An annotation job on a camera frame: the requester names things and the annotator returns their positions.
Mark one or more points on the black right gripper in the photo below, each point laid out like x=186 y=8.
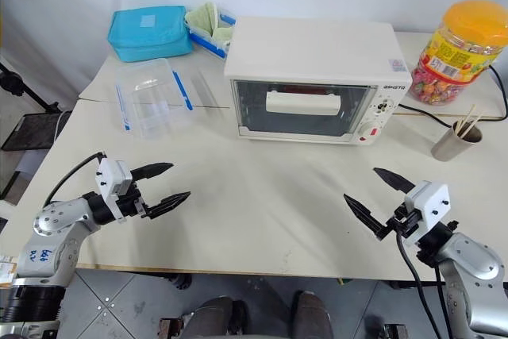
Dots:
x=405 y=222

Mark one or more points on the empty clear box blue clips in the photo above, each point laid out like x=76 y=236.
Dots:
x=152 y=101

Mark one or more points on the clear box with blue clips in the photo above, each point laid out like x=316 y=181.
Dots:
x=210 y=45

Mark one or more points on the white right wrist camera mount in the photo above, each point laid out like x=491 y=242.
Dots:
x=430 y=204

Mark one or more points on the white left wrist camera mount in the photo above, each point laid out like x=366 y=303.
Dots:
x=113 y=178

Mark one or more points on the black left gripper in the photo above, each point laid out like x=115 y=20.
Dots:
x=133 y=204

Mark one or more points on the candy jar with orange lid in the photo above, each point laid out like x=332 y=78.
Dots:
x=456 y=57

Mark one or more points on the metal cup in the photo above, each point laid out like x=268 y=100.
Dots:
x=452 y=146

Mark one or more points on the wooden stick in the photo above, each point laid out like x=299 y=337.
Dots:
x=459 y=126
x=475 y=122
x=469 y=118

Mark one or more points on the white toaster oven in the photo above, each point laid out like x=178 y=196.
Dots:
x=309 y=49

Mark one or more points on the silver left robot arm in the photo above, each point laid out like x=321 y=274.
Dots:
x=55 y=220

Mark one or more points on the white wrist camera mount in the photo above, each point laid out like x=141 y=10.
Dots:
x=430 y=204
x=113 y=178

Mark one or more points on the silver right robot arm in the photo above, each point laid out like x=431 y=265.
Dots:
x=472 y=263

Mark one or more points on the dark grey rounded shape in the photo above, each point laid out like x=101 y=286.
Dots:
x=214 y=317
x=311 y=315

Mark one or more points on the blue fabric pouch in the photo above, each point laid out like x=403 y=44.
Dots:
x=148 y=35

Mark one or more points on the black tripod stand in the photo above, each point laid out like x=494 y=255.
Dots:
x=24 y=85

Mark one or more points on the black mesh tray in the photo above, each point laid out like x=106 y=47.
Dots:
x=31 y=130

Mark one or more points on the green cloth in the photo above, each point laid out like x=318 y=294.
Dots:
x=204 y=19

